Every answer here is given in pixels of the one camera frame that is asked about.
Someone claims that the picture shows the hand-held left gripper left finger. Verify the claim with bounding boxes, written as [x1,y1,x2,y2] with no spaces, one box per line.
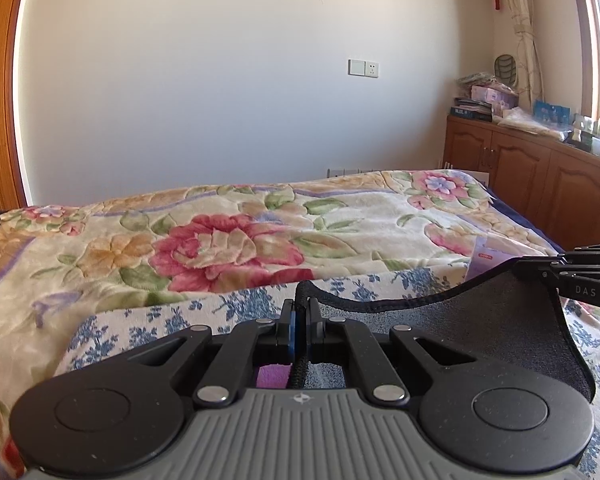
[124,299,298,409]

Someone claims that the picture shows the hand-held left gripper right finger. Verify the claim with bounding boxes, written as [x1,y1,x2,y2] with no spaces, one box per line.
[306,297,477,407]

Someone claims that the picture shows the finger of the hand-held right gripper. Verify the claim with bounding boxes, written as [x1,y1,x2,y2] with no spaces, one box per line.
[515,256,570,287]
[559,242,600,275]

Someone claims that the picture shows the dark grey towel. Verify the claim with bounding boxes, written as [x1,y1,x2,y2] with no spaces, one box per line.
[286,258,597,403]

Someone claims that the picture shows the pink white packet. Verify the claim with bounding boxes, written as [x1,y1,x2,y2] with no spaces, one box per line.
[465,234,512,283]

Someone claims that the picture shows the wooden cabinet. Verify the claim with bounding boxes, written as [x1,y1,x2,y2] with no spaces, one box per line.
[443,114,600,252]

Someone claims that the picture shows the floral plush blanket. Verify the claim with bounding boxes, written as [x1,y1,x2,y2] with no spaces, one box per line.
[0,169,563,480]

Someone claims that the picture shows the cluster of small bottles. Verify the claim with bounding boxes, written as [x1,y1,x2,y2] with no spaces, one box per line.
[571,111,600,153]

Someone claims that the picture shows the blue floral bed sheet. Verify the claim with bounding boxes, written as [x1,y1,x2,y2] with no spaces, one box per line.
[54,266,600,480]

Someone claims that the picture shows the cream plastic bag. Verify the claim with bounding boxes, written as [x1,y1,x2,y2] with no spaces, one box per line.
[497,106,573,138]

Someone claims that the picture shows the blue picture box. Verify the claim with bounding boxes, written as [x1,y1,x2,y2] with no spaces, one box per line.
[533,100,572,125]

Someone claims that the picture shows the dark blue book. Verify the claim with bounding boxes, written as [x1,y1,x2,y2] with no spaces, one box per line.
[450,105,495,123]

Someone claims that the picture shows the pink box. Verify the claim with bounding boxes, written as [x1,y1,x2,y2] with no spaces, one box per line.
[471,85,519,110]

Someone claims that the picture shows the pile of colourful packets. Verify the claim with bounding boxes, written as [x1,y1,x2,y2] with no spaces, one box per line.
[456,72,502,90]

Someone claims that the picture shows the green oval ornament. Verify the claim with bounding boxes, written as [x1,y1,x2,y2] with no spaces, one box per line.
[494,53,520,87]

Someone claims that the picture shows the patterned cream curtain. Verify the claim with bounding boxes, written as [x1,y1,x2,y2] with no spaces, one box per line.
[495,0,546,111]

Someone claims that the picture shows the wooden window frame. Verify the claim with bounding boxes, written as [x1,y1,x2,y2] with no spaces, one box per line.
[570,0,600,123]

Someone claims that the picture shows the white wall socket plate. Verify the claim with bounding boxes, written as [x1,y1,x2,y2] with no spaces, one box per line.
[348,58,380,79]

